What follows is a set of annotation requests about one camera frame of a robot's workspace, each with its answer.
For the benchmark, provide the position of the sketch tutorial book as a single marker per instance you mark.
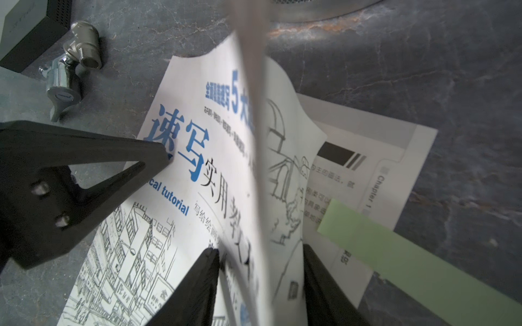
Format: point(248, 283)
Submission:
point(207, 197)

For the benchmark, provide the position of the chrome faucet valve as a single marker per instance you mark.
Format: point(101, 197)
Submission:
point(62, 82)

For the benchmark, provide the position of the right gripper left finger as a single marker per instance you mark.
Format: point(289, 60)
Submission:
point(193, 301)

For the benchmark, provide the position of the pink sticky note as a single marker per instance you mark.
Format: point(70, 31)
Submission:
point(250, 20)

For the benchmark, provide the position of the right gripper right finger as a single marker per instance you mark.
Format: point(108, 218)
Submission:
point(326, 302)

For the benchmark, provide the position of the black flat box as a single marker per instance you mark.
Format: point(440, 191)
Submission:
point(30, 28)

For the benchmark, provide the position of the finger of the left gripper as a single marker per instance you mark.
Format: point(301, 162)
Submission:
point(45, 213)

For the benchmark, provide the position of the mesh trash bin black bag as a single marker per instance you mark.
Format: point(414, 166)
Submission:
point(314, 10)

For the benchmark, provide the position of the top green sticky note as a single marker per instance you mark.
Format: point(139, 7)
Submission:
point(443, 289)

